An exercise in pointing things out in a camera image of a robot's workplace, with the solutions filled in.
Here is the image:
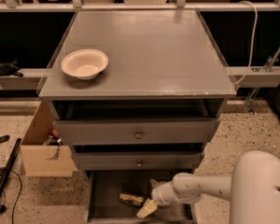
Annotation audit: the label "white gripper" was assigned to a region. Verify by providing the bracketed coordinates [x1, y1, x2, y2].
[136, 179, 177, 218]

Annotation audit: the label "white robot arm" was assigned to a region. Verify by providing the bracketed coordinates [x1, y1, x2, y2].
[137, 151, 280, 224]

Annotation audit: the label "grey bottom drawer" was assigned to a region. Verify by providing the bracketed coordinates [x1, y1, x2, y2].
[87, 170, 197, 224]

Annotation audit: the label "grey drawer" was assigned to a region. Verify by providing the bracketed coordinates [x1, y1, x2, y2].
[72, 151, 204, 171]
[53, 119, 220, 146]
[87, 170, 197, 224]

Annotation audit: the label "grey middle drawer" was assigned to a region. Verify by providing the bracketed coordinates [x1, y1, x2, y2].
[72, 151, 204, 171]

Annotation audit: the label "grey drawer cabinet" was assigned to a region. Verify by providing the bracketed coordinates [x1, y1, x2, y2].
[36, 8, 238, 224]

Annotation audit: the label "grey top drawer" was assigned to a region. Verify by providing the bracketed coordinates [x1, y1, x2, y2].
[53, 119, 220, 146]

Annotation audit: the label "cardboard box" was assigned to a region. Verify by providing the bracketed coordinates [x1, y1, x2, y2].
[21, 102, 75, 177]

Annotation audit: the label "items inside cardboard box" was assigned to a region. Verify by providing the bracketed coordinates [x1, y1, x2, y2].
[43, 129, 63, 146]

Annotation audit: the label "black pole on floor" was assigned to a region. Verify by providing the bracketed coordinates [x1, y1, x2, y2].
[0, 137, 22, 215]

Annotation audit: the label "white paper bowl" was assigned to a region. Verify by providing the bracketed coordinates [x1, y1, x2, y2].
[61, 49, 108, 80]

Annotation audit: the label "black cloth on ledge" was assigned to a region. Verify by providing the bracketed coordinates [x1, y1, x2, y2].
[0, 61, 23, 77]

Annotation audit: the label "metal railing beam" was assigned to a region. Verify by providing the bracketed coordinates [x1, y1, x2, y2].
[0, 3, 280, 12]

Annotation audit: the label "white cable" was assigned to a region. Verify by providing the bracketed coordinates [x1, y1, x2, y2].
[231, 0, 259, 87]

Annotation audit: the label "black cable on floor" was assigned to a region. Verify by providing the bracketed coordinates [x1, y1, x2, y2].
[0, 169, 23, 224]

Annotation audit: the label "metal bracket strut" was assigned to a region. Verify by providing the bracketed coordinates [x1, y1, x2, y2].
[245, 46, 280, 115]

